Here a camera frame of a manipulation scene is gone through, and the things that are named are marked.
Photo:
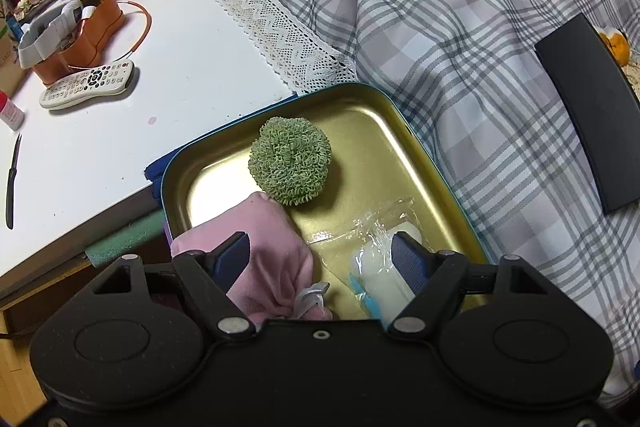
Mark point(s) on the white remote control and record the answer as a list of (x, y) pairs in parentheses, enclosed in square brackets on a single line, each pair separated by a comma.
[(99, 82)]

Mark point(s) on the green foam edge guard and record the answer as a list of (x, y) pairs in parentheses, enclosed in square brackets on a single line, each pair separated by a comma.
[(126, 240)]

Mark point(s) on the green crochet round scrubber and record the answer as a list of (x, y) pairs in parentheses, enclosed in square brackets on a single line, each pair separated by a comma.
[(290, 160)]

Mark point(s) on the white grey strap band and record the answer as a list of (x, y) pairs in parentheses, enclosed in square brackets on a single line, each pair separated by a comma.
[(45, 34)]

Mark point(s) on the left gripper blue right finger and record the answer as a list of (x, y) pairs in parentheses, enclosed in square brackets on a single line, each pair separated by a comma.
[(414, 263)]

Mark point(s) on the brown leather organizer tray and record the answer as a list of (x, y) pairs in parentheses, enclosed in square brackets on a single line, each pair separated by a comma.
[(92, 37)]

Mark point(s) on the red cap white bottle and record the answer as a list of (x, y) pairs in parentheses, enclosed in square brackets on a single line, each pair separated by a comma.
[(10, 114)]

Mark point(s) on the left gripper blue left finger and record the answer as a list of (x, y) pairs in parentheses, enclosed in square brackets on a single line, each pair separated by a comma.
[(229, 260)]

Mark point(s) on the pink drawstring cloth pouch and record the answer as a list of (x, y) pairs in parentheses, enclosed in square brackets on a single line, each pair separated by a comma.
[(281, 264)]

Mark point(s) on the black pen knife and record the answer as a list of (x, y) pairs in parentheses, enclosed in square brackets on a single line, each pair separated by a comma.
[(10, 184)]

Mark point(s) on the grey plaid bed cover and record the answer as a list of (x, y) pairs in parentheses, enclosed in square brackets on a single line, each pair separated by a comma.
[(465, 75)]

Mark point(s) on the beige crochet lace cloth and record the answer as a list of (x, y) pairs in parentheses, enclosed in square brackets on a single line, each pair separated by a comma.
[(632, 73)]

